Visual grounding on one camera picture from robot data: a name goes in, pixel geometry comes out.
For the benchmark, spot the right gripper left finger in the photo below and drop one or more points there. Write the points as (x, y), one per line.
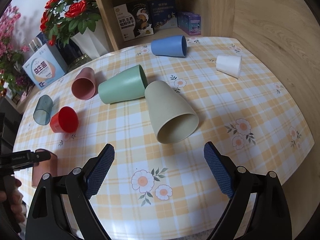
(47, 218)

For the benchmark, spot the yellow plaid floral tablecloth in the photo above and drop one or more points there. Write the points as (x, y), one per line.
(164, 191)

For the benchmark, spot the pink flower plant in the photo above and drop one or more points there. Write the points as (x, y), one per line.
(12, 58)

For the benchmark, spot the beige plastic cup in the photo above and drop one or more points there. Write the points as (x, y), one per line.
(171, 116)

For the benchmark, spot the white faceted vase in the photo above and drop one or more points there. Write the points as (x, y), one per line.
(92, 43)

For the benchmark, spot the green plastic cup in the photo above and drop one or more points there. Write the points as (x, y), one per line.
(127, 85)

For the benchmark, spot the blue plastic cup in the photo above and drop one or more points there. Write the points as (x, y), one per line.
(174, 46)

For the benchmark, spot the glass dish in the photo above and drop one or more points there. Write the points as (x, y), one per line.
(79, 62)

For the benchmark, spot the pink plastic cup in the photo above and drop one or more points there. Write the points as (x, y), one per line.
(83, 86)

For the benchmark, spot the transparent teal plastic cup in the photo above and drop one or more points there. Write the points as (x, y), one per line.
(43, 110)

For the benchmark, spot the light blue probiotic box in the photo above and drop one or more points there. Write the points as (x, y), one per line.
(45, 66)

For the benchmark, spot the purple box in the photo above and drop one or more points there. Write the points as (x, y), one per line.
(190, 23)

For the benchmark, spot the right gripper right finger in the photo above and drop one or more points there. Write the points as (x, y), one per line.
(270, 217)

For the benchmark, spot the transparent brown plastic cup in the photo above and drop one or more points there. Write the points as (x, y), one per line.
(48, 166)

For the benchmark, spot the red plastic cup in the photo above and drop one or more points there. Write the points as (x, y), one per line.
(65, 121)

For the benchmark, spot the white plastic cup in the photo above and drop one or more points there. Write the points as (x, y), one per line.
(229, 64)

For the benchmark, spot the red rose bouquet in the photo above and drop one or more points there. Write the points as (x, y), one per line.
(63, 19)

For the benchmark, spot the dark blue box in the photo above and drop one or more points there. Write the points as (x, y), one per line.
(163, 14)

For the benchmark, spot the person's left hand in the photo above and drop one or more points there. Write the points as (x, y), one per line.
(16, 200)

